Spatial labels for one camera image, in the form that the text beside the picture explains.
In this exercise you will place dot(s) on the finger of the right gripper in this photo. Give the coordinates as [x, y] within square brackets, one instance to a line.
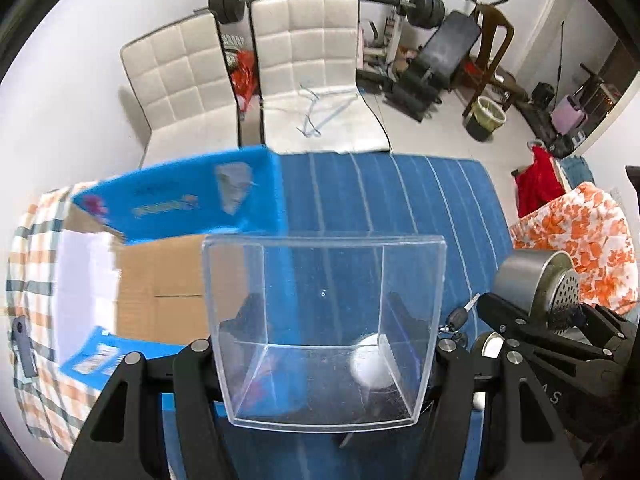
[508, 321]
[603, 325]

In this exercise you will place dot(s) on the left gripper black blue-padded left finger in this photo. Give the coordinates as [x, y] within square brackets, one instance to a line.
[123, 435]

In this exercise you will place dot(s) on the grey metal tin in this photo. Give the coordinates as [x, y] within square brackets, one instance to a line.
[538, 282]

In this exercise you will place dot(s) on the clear plastic cube box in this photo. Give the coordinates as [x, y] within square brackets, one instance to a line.
[285, 313]

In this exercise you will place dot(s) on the white earbuds case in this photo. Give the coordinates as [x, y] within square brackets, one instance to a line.
[479, 401]

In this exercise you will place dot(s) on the black car keys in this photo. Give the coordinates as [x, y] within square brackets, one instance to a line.
[458, 317]

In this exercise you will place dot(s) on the checked orange green cloth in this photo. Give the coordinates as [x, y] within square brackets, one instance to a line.
[53, 406]

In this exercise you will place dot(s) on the orange floral cushion chair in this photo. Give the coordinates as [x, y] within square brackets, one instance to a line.
[592, 228]

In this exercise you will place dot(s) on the red cloth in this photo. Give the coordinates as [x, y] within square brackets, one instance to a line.
[537, 184]

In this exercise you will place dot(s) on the blue smartphone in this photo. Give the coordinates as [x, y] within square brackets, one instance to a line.
[23, 346]

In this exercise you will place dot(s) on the blue cardboard box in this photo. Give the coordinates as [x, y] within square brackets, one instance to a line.
[128, 275]

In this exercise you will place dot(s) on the blue striped tablecloth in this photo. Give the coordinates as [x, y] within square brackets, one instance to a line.
[378, 194]

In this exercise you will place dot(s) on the pink small suitcase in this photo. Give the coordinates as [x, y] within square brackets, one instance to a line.
[568, 115]

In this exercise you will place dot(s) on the black weight bench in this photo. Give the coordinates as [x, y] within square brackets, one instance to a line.
[432, 69]

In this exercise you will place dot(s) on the brown wooden chair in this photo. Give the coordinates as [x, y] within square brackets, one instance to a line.
[496, 35]

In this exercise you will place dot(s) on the right white padded chair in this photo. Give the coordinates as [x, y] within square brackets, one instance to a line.
[314, 43]

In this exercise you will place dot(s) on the white padded chair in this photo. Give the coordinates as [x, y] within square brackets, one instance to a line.
[180, 78]
[314, 43]

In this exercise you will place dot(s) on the white barbell rack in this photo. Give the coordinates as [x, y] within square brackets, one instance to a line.
[392, 31]

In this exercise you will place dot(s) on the left white padded chair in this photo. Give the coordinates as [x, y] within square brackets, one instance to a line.
[180, 78]

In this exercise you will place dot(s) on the white wire hangers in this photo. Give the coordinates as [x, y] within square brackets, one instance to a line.
[305, 110]

